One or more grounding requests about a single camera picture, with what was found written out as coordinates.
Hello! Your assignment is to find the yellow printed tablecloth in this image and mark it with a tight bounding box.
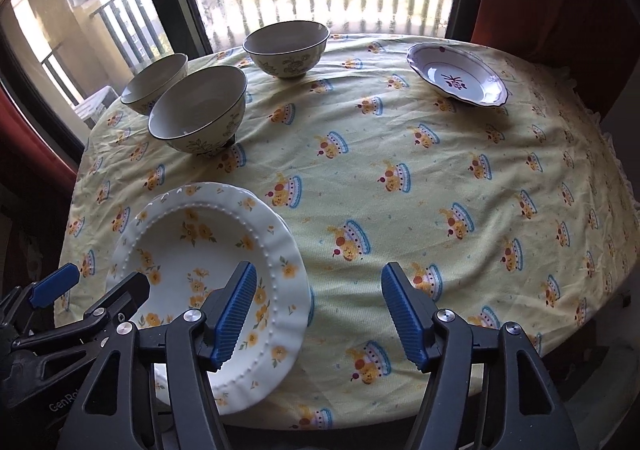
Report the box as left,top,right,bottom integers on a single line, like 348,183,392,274
54,35,639,430

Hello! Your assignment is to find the white beaded yellow-flower plate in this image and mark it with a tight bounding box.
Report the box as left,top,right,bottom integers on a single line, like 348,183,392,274
106,182,312,415

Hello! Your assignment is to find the left red curtain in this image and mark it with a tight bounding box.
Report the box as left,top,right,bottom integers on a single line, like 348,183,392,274
1,87,76,194

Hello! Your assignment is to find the white air conditioner unit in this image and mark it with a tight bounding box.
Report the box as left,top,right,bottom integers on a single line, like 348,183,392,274
74,86,118,129

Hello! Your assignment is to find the white red-pattern scalloped dish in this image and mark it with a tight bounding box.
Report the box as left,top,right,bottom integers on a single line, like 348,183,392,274
407,43,509,107

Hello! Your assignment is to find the floral ceramic bowl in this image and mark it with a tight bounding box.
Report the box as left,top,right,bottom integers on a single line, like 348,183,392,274
120,53,189,116
148,65,247,156
243,20,330,79

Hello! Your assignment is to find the white scalloped yellow-flower plate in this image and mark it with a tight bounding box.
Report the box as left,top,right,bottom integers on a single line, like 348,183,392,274
153,363,170,406

